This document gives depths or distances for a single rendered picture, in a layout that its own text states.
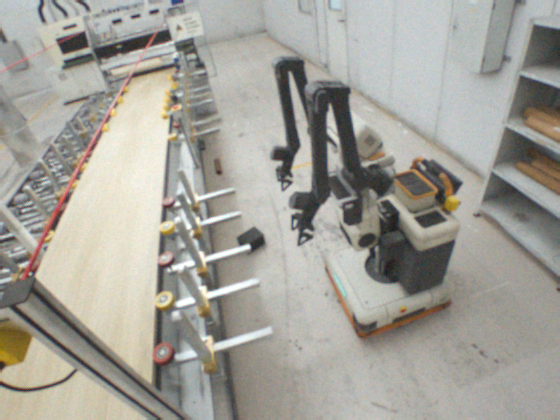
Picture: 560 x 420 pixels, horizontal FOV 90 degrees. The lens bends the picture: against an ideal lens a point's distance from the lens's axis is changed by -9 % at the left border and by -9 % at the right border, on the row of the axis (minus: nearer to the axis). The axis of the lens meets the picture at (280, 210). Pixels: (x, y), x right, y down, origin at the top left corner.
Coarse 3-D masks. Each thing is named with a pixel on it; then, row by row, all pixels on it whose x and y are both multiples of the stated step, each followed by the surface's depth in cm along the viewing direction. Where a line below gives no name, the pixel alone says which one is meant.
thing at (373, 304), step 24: (336, 264) 210; (360, 264) 206; (336, 288) 214; (360, 288) 192; (384, 288) 189; (432, 288) 183; (360, 312) 180; (384, 312) 178; (408, 312) 183; (432, 312) 191; (360, 336) 186
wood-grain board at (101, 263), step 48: (144, 96) 378; (144, 144) 261; (96, 192) 211; (144, 192) 200; (96, 240) 169; (144, 240) 163; (48, 288) 146; (96, 288) 141; (144, 288) 137; (144, 336) 118; (96, 384) 105
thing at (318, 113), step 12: (324, 96) 92; (312, 108) 97; (324, 108) 95; (312, 120) 100; (324, 120) 100; (312, 132) 103; (324, 132) 103; (312, 144) 106; (324, 144) 106; (312, 156) 110; (324, 156) 109; (312, 168) 114; (324, 168) 112; (312, 180) 118; (324, 180) 114
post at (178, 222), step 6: (174, 222) 132; (180, 222) 132; (180, 228) 134; (186, 228) 138; (180, 234) 136; (186, 234) 137; (186, 240) 139; (186, 246) 141; (192, 246) 142; (192, 252) 144; (192, 258) 147; (198, 258) 148; (198, 264) 150
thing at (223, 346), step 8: (240, 336) 120; (248, 336) 119; (256, 336) 119; (264, 336) 119; (272, 336) 121; (216, 344) 119; (224, 344) 118; (232, 344) 118; (240, 344) 118; (248, 344) 120; (192, 352) 117; (216, 352) 118; (176, 360) 116; (184, 360) 116; (192, 360) 117; (168, 368) 116
